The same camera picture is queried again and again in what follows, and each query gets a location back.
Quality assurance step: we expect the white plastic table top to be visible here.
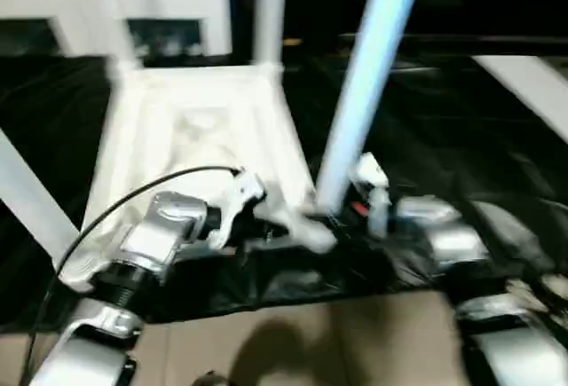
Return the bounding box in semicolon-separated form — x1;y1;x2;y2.
57;59;338;294

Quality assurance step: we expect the black mat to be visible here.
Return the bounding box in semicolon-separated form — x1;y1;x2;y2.
0;48;568;329

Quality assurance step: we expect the long black bar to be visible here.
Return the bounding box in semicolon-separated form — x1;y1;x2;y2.
341;33;568;48

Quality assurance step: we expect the flat white board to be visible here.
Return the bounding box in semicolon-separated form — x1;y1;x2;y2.
469;55;568;146

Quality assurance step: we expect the white cabinet with glass doors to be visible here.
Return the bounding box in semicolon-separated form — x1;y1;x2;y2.
0;0;234;57

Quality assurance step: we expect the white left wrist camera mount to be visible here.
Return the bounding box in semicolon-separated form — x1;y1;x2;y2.
208;168;267;249

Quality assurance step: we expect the black left wrist camera cable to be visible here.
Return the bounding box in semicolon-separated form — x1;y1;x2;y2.
24;164;248;378

